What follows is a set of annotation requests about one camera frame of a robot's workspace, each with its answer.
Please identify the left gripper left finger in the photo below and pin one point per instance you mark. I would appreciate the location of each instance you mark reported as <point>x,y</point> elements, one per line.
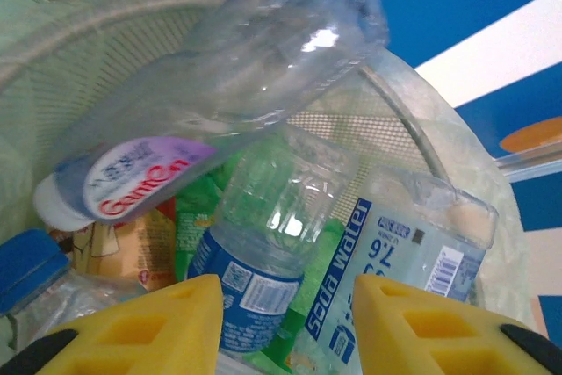
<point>145,340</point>

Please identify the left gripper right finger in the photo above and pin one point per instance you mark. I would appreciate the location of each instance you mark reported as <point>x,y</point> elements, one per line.
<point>439,340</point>

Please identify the clear seda water bottle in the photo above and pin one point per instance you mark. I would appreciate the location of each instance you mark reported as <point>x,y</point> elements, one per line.
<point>395,261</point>

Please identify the clear bottle with blue cap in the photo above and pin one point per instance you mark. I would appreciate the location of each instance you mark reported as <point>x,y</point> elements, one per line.
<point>30,261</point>

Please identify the crushed green bottle yellow cap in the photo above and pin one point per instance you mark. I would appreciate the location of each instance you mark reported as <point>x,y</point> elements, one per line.
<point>322,256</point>

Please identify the clear bottle with blue label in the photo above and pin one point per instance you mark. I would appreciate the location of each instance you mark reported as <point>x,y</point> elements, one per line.
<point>272,199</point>

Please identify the clear bottle with lavender label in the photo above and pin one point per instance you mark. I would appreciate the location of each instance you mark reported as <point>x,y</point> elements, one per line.
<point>263,63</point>

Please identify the green mesh bin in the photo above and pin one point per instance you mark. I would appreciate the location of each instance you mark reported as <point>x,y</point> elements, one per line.
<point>88,85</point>

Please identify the aluminium frame post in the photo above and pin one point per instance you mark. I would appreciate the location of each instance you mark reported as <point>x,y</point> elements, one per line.
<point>535,160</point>

